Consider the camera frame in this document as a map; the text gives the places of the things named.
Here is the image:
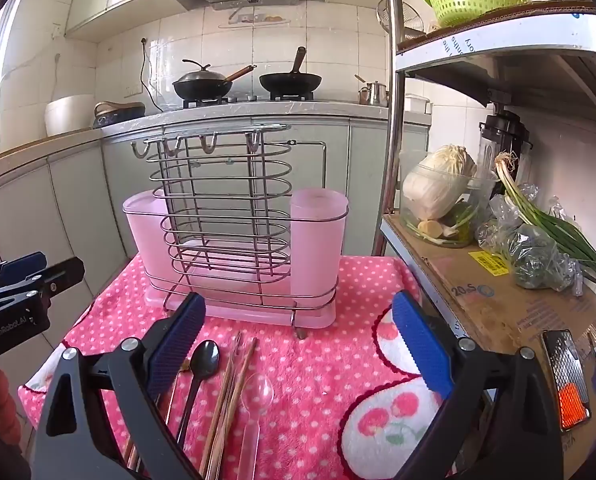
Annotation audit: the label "dark brown chopstick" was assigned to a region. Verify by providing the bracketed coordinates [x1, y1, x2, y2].
[198, 332, 243, 478]
[198, 342, 241, 478]

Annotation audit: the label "plastic bag of greens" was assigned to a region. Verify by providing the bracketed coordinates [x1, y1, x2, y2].
[476, 184, 586, 294]

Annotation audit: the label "pink cylindrical utensil cup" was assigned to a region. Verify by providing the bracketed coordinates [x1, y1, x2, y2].
[289, 187, 349, 298]

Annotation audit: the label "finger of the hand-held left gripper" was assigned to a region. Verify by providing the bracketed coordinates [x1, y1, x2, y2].
[0, 256, 87, 313]
[0, 252, 48, 288]

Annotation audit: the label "clear plastic container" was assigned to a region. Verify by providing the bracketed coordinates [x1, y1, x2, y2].
[399, 150, 499, 249]

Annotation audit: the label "napa cabbage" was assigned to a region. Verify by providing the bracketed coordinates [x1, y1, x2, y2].
[402, 144, 478, 221]

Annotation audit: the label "grater with orange handle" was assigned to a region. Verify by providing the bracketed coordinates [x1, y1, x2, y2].
[541, 329, 592, 434]

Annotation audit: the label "light wooden chopstick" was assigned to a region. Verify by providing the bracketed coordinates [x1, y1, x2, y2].
[205, 347, 251, 480]
[210, 337, 259, 480]

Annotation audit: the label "black wok with lid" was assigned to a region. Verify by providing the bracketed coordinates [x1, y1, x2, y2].
[172, 59, 257, 102]

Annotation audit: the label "gas stove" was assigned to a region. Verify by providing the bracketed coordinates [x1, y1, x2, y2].
[183, 93, 319, 109]

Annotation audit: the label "metal mesh strainer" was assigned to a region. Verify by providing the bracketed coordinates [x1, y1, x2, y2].
[376, 0, 427, 41]

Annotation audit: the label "steel kettle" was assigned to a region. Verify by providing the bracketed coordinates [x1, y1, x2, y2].
[355, 75, 389, 108]

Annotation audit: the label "clear plastic spoon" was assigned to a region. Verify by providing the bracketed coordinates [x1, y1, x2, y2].
[238, 374, 275, 480]

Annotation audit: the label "gold spoon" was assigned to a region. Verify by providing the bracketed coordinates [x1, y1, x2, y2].
[162, 359, 189, 428]

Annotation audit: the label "black spoon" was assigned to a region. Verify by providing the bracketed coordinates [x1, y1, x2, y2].
[175, 340, 221, 451]

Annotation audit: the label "kitchen counter cabinets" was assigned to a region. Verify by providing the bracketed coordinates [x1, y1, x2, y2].
[0, 99, 431, 361]

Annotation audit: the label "metal shelf unit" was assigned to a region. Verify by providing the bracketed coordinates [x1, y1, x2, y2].
[372, 0, 596, 480]

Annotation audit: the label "wire utensil rack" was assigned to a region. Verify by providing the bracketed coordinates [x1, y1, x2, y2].
[130, 124, 339, 339]

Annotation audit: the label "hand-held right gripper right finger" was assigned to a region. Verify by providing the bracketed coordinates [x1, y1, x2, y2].
[392, 290, 563, 480]

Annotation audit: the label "black blender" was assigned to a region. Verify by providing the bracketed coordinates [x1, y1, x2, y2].
[478, 89, 534, 183]

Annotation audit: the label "pink drip tray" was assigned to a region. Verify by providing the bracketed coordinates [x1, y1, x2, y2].
[148, 265, 337, 331]

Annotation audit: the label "brown rimmed basin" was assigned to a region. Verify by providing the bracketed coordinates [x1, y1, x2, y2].
[93, 101, 146, 129]

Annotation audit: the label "pink utensil holder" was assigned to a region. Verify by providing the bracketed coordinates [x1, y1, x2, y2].
[123, 189, 179, 286]

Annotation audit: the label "cardboard sheet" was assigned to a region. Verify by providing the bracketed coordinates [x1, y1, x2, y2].
[388, 214, 596, 467]

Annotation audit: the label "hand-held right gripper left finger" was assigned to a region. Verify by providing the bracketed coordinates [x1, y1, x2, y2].
[30, 291, 209, 480]

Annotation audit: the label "small white container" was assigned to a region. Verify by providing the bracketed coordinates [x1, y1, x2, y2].
[403, 94, 433, 115]

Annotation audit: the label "green onions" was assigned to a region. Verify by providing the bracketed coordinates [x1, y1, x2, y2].
[494, 152, 596, 281]

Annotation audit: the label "pink polka dot blanket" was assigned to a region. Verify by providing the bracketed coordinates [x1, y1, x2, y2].
[18, 252, 458, 480]

